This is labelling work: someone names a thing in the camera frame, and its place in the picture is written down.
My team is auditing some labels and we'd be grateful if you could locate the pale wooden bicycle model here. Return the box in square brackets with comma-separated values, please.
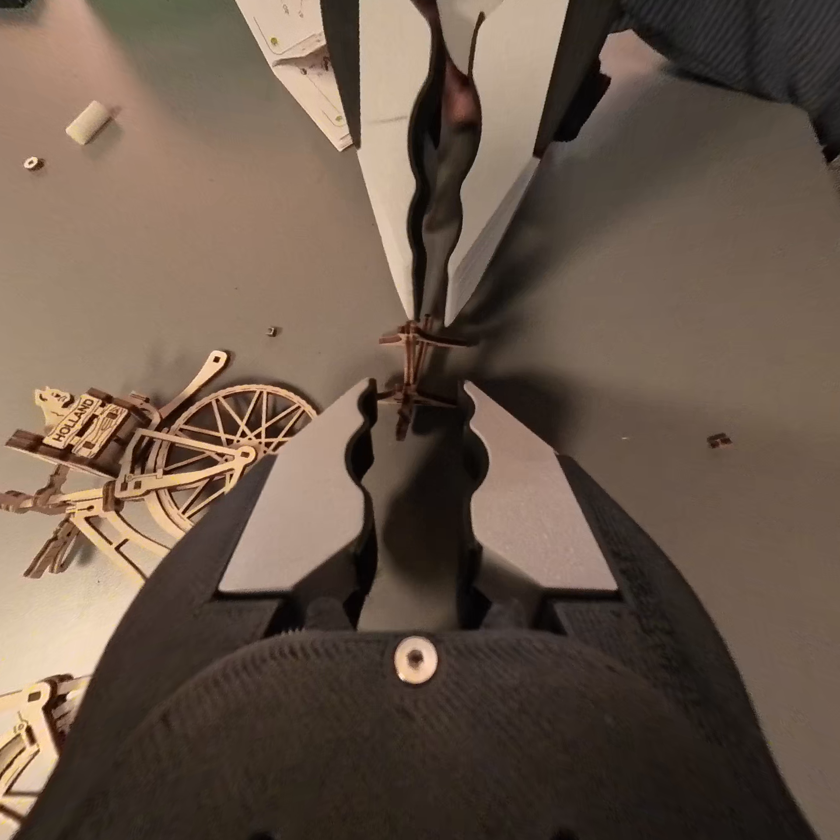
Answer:
[0, 350, 322, 837]

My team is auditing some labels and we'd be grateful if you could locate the person's right forearm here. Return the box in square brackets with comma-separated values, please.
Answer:
[613, 0, 840, 165]

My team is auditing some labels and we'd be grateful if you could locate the small brown wooden tower model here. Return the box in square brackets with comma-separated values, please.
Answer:
[378, 316, 472, 442]

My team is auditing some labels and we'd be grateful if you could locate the white paper instruction sheet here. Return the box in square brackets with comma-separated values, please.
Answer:
[235, 0, 355, 153]

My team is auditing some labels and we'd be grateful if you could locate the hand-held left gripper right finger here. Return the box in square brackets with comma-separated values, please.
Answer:
[461, 379, 622, 608]

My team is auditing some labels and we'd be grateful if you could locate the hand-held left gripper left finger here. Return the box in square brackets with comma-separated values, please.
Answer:
[217, 378, 382, 629]

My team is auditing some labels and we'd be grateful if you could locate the small white cylinder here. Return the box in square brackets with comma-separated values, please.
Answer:
[66, 100, 114, 144]

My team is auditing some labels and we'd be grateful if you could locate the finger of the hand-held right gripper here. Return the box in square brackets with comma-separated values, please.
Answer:
[443, 0, 571, 329]
[357, 0, 441, 321]

